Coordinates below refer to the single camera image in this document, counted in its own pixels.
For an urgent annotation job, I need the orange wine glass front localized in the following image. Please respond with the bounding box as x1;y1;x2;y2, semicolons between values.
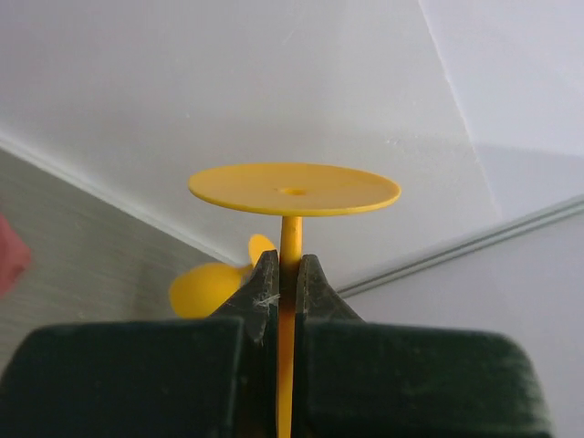
188;162;402;437

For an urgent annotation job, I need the red printed t-shirt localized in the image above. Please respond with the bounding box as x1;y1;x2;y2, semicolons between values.
0;215;31;297

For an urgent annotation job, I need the orange wine glass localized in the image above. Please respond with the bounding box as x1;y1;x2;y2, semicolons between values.
169;234;276;318
188;162;402;437

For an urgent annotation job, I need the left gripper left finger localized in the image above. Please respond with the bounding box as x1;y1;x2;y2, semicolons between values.
211;250;279;437

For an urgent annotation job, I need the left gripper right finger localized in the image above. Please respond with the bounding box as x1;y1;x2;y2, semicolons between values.
296;255;366;437

